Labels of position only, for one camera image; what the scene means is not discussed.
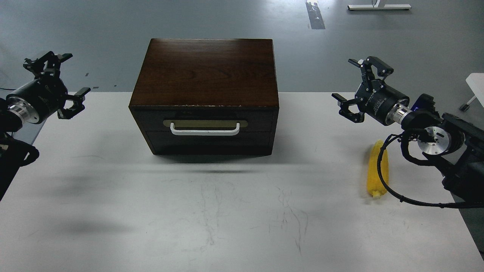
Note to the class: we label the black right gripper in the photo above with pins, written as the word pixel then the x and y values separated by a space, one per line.
pixel 380 104

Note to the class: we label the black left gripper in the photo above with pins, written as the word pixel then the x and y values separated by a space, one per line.
pixel 39 99

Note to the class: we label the wooden drawer with white handle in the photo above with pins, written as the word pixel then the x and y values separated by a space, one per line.
pixel 195 121

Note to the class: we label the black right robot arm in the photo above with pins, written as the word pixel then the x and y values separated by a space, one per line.
pixel 446 142

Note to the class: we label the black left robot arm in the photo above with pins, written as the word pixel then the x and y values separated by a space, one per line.
pixel 15 153

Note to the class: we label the yellow corn cob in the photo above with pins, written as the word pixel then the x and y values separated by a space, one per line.
pixel 374 185

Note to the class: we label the dark wooden drawer cabinet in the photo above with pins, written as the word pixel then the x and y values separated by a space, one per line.
pixel 208 74

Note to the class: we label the black floor tape strip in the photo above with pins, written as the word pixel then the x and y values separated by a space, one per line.
pixel 316 21

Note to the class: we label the white table leg base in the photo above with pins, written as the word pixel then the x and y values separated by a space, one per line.
pixel 379 5

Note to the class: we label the white furniture with caster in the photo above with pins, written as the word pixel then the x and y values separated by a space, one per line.
pixel 476 83

